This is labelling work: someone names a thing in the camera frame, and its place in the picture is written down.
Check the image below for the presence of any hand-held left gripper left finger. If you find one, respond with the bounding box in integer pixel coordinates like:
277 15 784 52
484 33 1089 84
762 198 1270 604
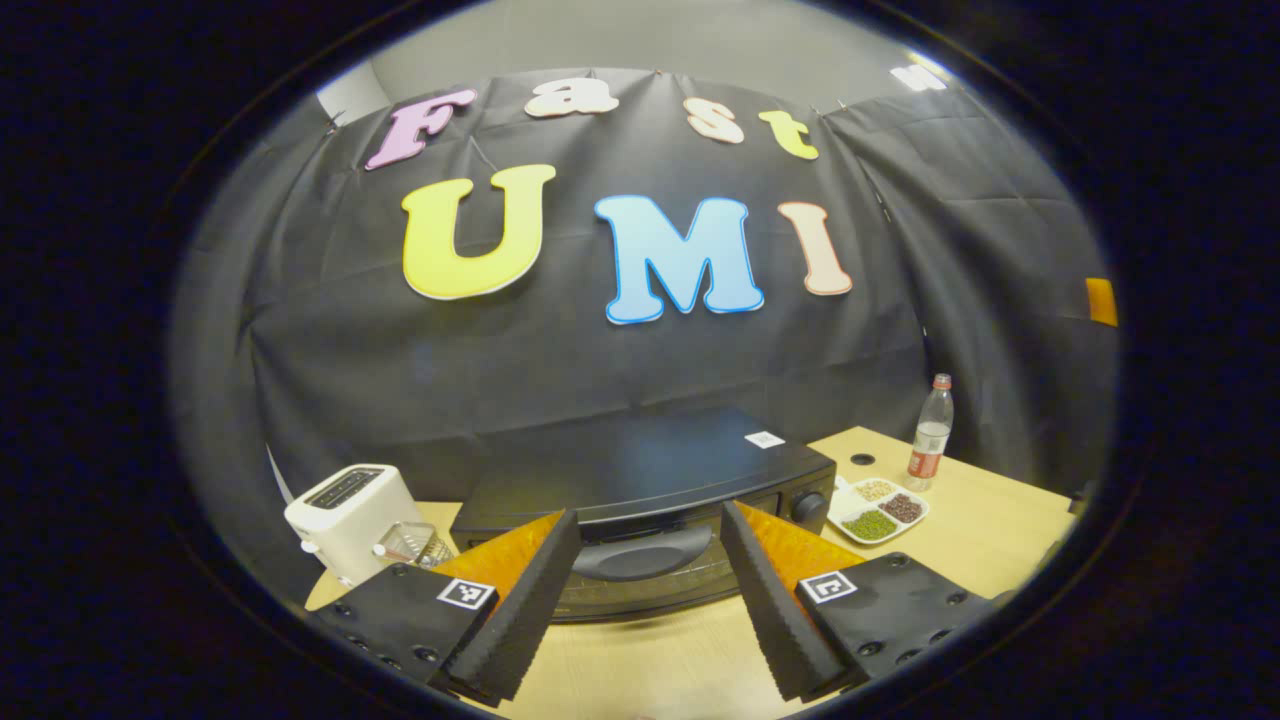
305 508 583 703

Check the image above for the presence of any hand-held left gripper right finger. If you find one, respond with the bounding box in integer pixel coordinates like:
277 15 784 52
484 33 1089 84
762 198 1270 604
720 500 997 703

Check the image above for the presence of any black electric oven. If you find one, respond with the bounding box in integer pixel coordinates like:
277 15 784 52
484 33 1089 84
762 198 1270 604
449 407 840 624

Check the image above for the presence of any clear glass container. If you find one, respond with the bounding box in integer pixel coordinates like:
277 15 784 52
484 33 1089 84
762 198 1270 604
374 520 454 572

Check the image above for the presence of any white divided dish with beans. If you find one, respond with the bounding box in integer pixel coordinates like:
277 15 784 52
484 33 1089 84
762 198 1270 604
827 476 931 547

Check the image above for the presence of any white toaster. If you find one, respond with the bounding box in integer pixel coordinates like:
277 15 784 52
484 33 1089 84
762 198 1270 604
283 463 427 589

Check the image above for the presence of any black backdrop cloth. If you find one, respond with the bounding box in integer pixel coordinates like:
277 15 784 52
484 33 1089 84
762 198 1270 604
170 68 1121 603

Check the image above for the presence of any clear bottle with red label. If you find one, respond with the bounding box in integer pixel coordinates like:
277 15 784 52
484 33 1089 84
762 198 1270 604
905 373 956 493

